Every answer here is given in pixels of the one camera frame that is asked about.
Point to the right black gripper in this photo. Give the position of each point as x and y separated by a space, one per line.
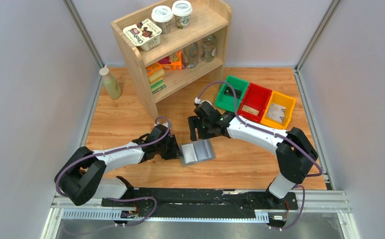
199 124

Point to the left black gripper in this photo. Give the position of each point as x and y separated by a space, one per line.
172 147

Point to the white credit card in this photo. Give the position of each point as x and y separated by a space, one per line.
276 112

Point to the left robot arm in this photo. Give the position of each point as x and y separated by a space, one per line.
81 175

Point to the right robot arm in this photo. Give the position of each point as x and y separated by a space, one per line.
293 150

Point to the black card in green bin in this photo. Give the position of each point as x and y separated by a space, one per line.
233 92

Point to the tan card in red bin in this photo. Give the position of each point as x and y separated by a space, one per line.
250 110

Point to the green plastic bin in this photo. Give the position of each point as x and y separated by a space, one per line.
227 102

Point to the red plastic bin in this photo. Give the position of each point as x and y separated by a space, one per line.
256 97

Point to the orange snack package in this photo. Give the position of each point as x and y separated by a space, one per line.
173 61

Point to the wooden shelf unit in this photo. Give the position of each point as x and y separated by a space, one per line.
208 16

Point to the stacked sponges pack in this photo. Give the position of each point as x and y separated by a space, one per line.
155 73

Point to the left clear glass jar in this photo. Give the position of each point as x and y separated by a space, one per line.
190 55

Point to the clear glass jar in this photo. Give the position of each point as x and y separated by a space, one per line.
209 45
190 55

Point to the yellow plastic bin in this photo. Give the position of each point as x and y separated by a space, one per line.
283 100

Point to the right clear glass jar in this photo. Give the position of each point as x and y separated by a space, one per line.
209 45

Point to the green squeeze bottle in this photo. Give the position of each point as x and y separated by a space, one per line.
110 83

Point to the Chobani yogurt pack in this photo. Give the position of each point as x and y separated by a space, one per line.
145 34

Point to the left paper coffee cup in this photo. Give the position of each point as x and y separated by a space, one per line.
162 16

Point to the paper coffee cup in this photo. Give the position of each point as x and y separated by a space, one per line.
182 10
162 16

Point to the right paper coffee cup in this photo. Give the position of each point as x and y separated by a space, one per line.
182 10

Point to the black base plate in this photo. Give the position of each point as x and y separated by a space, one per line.
200 203

